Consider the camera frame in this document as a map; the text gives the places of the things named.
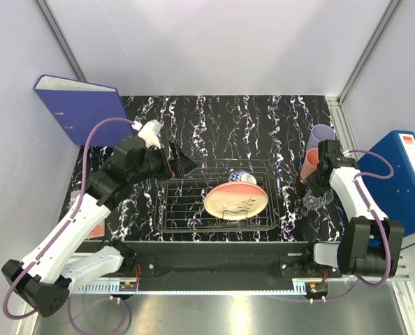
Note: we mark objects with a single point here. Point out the pink beige plate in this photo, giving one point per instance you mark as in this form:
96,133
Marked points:
235,201

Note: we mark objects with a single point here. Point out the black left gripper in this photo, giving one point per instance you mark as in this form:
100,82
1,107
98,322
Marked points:
180,165

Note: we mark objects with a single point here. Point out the aluminium frame post right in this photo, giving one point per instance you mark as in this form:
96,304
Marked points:
375,38

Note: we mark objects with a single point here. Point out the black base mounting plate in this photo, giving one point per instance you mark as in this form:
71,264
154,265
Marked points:
224,267

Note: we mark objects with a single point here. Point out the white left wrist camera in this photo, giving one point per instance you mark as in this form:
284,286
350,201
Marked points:
149,132

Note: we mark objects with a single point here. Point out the clear glass tumbler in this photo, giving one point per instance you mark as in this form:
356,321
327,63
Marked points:
314,202

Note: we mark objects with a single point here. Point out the aluminium frame post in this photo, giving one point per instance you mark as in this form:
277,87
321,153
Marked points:
59,38
375,38

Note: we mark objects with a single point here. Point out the blue white patterned bowl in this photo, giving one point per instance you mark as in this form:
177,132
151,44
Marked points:
241,175

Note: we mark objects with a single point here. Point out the pink plastic cup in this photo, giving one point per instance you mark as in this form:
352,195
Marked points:
310,163

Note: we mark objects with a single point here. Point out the black wire dish rack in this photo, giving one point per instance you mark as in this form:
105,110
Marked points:
179,205

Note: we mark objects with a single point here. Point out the white slotted cable duct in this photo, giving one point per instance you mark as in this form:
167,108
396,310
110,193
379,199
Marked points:
110,287

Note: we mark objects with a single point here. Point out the picture card with red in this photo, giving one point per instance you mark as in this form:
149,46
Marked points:
99,230

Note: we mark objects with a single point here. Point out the purple ring binder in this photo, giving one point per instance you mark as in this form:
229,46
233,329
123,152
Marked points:
78,106

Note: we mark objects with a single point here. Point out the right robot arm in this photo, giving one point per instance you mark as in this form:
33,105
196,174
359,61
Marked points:
371,243

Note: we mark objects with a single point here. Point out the aluminium frame post left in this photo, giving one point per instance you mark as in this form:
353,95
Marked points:
59,38

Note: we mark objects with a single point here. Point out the blue ring binder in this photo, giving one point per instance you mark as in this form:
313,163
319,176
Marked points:
396,195

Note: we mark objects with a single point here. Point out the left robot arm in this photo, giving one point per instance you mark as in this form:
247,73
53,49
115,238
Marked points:
46,277

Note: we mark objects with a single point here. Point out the lavender plastic cup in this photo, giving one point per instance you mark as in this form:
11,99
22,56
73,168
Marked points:
319,133

